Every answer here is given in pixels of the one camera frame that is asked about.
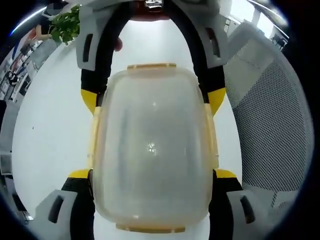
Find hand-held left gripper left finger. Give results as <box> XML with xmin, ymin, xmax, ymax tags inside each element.
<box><xmin>34</xmin><ymin>168</ymin><xmax>97</xmax><ymax>240</ymax></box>

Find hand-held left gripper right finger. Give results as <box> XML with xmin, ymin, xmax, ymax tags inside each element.
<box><xmin>208</xmin><ymin>167</ymin><xmax>275</xmax><ymax>240</ymax></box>

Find clear plastic buckle container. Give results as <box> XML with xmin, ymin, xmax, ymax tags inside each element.
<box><xmin>87</xmin><ymin>61</ymin><xmax>220</xmax><ymax>232</ymax></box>

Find green potted plant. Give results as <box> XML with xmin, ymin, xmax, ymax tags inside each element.
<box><xmin>48</xmin><ymin>4</ymin><xmax>81</xmax><ymax>46</ymax></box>

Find white office chair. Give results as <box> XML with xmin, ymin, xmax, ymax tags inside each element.
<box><xmin>29</xmin><ymin>39</ymin><xmax>55</xmax><ymax>68</ymax></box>

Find grey mesh office chair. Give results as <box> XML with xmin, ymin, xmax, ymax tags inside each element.
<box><xmin>223</xmin><ymin>21</ymin><xmax>315</xmax><ymax>208</ymax></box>

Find long curved ceiling light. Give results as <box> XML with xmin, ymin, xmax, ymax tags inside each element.
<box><xmin>9</xmin><ymin>4</ymin><xmax>48</xmax><ymax>36</ymax></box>

